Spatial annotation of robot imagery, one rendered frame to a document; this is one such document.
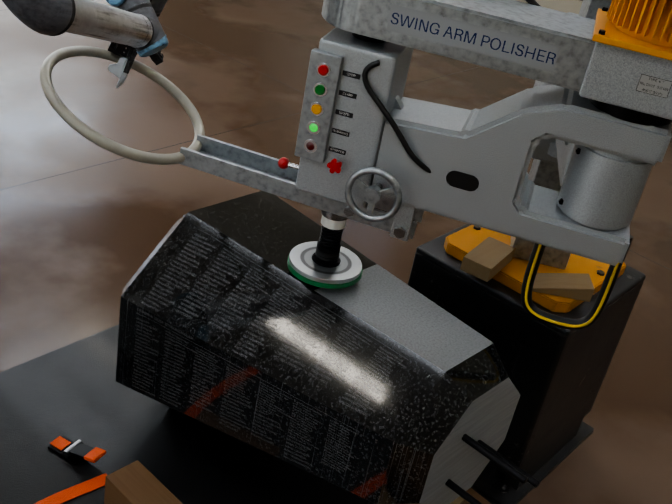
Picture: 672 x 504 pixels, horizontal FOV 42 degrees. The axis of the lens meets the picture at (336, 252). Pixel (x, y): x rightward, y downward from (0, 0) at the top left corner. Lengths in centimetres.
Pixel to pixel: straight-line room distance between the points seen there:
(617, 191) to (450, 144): 42
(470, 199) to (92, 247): 232
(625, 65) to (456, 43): 38
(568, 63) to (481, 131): 26
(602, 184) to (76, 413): 195
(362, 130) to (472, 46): 35
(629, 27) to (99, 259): 269
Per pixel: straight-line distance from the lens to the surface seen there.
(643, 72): 211
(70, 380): 340
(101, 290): 390
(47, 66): 259
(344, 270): 253
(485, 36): 212
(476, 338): 249
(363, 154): 227
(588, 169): 223
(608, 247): 229
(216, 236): 273
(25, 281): 395
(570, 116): 217
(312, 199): 242
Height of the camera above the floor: 217
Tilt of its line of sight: 30 degrees down
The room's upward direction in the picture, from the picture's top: 11 degrees clockwise
